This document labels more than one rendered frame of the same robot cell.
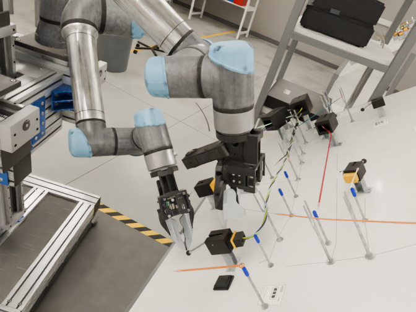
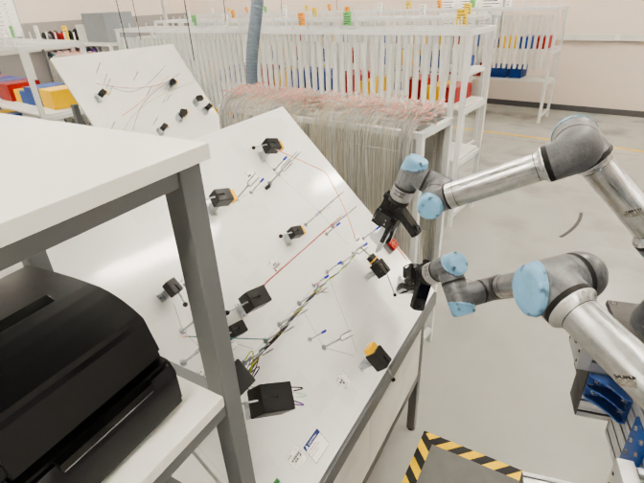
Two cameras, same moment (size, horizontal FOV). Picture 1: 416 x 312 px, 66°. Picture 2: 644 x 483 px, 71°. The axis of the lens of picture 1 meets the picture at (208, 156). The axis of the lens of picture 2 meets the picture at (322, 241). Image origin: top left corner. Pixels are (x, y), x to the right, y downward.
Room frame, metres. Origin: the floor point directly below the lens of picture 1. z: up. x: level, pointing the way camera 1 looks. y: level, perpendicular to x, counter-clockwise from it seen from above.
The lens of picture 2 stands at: (1.95, 0.17, 2.00)
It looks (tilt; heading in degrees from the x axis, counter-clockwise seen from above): 28 degrees down; 199
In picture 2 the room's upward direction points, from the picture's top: 3 degrees counter-clockwise
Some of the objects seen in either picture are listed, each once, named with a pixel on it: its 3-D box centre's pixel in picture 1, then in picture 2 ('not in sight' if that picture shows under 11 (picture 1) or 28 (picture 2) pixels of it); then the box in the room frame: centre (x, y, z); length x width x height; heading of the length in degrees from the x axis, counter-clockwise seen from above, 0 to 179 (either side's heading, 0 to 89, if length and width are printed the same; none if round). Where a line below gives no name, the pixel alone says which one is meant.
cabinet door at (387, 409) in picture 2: not in sight; (397, 382); (0.59, 0.00, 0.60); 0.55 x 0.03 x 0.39; 168
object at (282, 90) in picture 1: (298, 101); not in sight; (1.68, -0.37, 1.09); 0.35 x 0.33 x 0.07; 168
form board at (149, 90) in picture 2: not in sight; (160, 147); (-1.51, -2.57, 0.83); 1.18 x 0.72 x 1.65; 161
